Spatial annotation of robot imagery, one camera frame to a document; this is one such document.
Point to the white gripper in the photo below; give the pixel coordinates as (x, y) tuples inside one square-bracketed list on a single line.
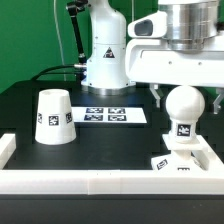
[(150, 61)]

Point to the white lamp bulb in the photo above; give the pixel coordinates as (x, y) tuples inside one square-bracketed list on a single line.
[(184, 105)]

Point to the white lamp base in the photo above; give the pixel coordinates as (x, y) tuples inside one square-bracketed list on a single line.
[(182, 156)]

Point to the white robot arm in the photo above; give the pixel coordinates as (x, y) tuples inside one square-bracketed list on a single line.
[(180, 44)]

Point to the white conical lamp shade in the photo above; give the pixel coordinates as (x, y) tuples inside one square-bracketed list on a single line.
[(54, 124)]

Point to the white marker sheet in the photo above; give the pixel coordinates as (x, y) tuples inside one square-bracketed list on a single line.
[(109, 115)]

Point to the white U-shaped fence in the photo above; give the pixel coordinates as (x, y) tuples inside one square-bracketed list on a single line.
[(87, 182)]

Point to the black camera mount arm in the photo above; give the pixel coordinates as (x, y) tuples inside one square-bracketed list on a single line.
[(73, 9)]

